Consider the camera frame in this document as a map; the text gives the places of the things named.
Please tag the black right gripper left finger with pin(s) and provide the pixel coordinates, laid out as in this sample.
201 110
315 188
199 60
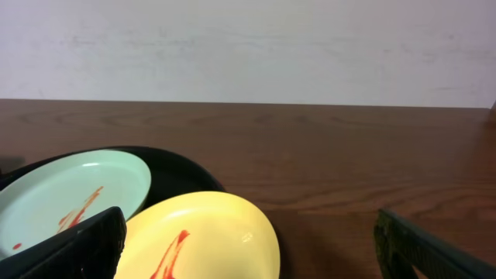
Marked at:
90 249

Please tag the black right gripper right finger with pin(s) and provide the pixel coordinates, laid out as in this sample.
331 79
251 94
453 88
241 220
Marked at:
402 248

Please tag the light green plate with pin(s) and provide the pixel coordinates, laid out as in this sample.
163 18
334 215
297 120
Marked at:
67 191

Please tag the yellow plate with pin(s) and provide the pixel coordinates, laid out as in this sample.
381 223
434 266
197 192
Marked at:
201 235

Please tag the round black tray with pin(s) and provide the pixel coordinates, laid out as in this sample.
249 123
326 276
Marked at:
171 173

